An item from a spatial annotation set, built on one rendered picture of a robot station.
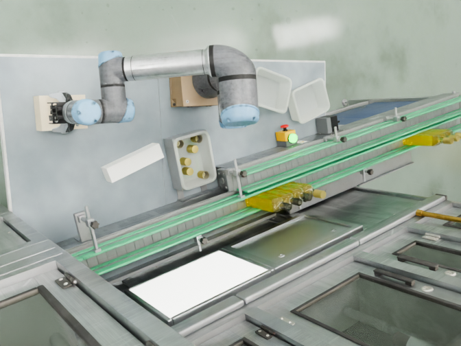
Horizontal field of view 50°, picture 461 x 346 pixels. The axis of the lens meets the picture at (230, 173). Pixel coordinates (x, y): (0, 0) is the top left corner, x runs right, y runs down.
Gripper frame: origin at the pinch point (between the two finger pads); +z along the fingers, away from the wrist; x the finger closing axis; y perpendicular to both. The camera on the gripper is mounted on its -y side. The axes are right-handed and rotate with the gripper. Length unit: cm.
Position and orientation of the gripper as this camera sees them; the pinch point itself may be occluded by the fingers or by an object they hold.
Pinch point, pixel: (62, 112)
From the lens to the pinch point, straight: 187.0
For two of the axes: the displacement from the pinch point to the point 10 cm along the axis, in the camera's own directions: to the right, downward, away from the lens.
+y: -8.2, 1.1, -5.5
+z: -5.6, -0.9, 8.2
